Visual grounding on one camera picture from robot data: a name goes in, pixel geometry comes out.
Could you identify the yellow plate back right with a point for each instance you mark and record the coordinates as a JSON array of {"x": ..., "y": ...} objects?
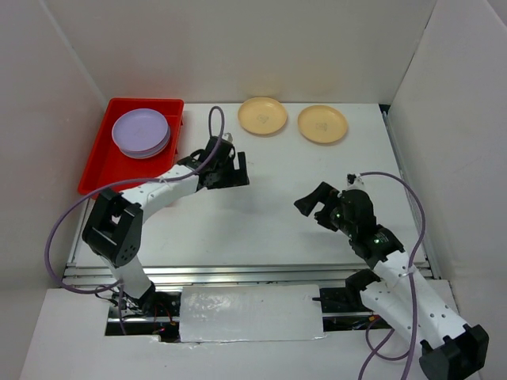
[{"x": 322, "y": 124}]

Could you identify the yellow plate back centre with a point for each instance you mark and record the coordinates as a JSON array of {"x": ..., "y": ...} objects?
[{"x": 262, "y": 116}]

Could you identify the pink plate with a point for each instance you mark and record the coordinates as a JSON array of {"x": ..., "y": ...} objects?
[{"x": 150, "y": 152}]

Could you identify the red plastic bin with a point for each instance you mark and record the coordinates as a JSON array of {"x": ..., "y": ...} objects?
[{"x": 106, "y": 164}]

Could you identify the yellow plate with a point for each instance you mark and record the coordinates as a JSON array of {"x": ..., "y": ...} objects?
[
  {"x": 262, "y": 116},
  {"x": 322, "y": 124}
]

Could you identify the aluminium rail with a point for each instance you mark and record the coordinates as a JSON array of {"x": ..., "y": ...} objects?
[{"x": 180, "y": 275}]

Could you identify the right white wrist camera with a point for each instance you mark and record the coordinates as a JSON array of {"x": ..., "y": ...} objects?
[{"x": 354, "y": 182}]

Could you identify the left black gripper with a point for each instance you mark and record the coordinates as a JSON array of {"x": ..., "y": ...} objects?
[{"x": 235, "y": 176}]

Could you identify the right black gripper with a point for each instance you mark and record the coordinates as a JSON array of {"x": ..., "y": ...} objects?
[{"x": 325, "y": 193}]

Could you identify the purple plate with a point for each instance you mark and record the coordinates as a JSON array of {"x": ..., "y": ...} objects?
[{"x": 140, "y": 130}]

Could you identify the white taped cover panel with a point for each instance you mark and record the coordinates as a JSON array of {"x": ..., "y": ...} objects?
[{"x": 250, "y": 314}]

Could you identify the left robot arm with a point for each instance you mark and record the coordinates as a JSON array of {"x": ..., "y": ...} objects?
[{"x": 113, "y": 230}]

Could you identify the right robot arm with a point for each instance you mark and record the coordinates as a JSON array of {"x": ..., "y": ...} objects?
[{"x": 446, "y": 346}]

